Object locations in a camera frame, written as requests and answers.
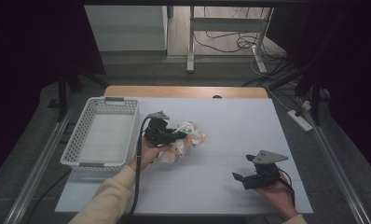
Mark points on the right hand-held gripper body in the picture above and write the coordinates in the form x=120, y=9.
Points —
x=264, y=179

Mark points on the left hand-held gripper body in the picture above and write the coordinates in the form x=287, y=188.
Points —
x=157, y=133

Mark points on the white cloth with coloured dots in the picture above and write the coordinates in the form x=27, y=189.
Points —
x=191, y=137

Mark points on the white perforated plastic basket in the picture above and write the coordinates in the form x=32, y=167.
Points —
x=109, y=140

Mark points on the person's right hand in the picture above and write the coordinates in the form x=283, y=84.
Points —
x=280, y=196

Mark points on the person's left hand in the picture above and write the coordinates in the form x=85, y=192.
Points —
x=148, y=155

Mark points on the wooden table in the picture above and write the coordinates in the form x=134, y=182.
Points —
x=180, y=91

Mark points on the white table mat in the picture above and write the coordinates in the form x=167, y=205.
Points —
x=230, y=124

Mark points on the white power strip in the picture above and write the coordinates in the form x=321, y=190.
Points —
x=300, y=121

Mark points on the black metal stand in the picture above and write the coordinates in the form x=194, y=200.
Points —
x=314, y=87
x=62, y=93

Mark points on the white cabinet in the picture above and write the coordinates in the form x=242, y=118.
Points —
x=127, y=29

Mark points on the dark curtain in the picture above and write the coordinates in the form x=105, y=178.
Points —
x=25, y=62
x=357, y=77

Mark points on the aluminium rail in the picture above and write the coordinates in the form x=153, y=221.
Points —
x=339, y=169
x=39, y=168

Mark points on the white metal desk frame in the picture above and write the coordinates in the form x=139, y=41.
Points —
x=227, y=24

